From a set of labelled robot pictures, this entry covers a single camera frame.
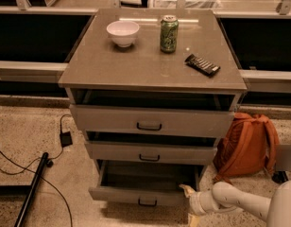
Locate black cable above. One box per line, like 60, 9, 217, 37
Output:
0, 113, 74, 227

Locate green soda can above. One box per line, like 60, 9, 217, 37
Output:
160, 15, 179, 53

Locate black stand leg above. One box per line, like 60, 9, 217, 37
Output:
14, 152, 49, 227

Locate orange backpack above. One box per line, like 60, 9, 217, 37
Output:
213, 113, 280, 183

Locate grey middle drawer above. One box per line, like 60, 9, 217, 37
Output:
85, 142, 216, 166

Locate grey bottom drawer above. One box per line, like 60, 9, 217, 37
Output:
89, 160, 204, 207

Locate grey top drawer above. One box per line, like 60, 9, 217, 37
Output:
70, 105, 233, 138

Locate black snack bar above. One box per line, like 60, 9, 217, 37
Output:
184, 54, 220, 78

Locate grey drawer cabinet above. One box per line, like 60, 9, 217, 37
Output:
58, 8, 248, 175

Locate black wheel base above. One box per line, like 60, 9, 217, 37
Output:
272, 171, 288, 183

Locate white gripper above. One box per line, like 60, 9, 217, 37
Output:
180, 184, 214, 227

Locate metal railing frame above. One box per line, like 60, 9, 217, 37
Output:
0, 0, 291, 93

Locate black power adapter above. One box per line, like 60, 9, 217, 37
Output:
60, 131, 73, 148

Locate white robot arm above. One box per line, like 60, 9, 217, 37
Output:
180, 181, 291, 227

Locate grey drawer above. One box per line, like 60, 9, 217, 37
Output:
85, 142, 216, 166
89, 160, 204, 207
70, 105, 233, 138

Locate white bowl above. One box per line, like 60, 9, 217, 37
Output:
106, 21, 140, 47

